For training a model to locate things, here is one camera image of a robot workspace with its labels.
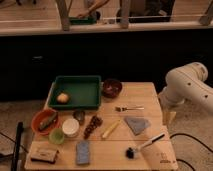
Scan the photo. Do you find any grey towel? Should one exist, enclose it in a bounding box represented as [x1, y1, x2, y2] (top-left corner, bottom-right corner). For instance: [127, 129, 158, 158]
[124, 117, 150, 135]

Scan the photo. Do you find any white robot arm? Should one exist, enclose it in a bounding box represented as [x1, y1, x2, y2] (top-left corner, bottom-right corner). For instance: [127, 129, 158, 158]
[158, 62, 213, 125]

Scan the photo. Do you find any green pickle in bowl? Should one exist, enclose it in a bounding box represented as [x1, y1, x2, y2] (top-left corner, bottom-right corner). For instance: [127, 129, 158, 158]
[39, 113, 58, 131]

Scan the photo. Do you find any orange bowl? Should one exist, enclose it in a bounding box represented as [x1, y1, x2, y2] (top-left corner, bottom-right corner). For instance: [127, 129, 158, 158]
[31, 108, 60, 135]

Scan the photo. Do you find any black and white brush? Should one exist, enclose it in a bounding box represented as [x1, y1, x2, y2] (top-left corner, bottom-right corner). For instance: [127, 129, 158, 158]
[125, 133, 165, 159]

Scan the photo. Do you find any metal fork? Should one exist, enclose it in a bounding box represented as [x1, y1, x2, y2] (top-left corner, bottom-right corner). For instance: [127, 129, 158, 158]
[115, 107, 144, 112]

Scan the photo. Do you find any yellow banana stick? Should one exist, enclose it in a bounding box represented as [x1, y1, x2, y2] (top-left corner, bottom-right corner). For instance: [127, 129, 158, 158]
[101, 120, 120, 139]

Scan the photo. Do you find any green plastic tray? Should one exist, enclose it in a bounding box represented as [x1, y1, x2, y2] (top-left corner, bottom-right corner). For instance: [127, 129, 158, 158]
[48, 75, 101, 110]

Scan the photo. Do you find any small metal cup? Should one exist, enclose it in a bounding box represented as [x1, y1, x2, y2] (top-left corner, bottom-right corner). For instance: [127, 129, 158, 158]
[73, 110, 85, 125]

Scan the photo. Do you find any blue sponge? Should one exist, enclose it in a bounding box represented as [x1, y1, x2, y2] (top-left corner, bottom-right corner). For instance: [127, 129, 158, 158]
[76, 140, 90, 165]

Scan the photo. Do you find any white round container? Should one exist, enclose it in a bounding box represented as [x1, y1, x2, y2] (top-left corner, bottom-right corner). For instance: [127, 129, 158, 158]
[62, 118, 80, 137]

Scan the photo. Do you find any round bread roll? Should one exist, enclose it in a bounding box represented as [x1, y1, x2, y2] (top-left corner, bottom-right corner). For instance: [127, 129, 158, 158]
[56, 93, 69, 104]

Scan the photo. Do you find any small green cup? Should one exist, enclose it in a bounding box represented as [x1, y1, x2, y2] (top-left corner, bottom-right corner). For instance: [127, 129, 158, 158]
[49, 128, 65, 145]

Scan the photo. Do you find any brown wooden block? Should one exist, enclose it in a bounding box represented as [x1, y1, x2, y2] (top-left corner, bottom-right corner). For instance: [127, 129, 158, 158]
[30, 147, 59, 164]

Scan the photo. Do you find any background green tray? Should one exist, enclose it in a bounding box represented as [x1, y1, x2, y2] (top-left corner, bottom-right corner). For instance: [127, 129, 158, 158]
[69, 17, 97, 25]

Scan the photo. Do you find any black cable right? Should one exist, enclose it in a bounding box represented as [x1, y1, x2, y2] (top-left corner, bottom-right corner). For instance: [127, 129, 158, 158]
[169, 132, 213, 171]

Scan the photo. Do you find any black stand post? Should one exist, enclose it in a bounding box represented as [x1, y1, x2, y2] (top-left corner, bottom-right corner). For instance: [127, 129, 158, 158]
[11, 122, 24, 171]

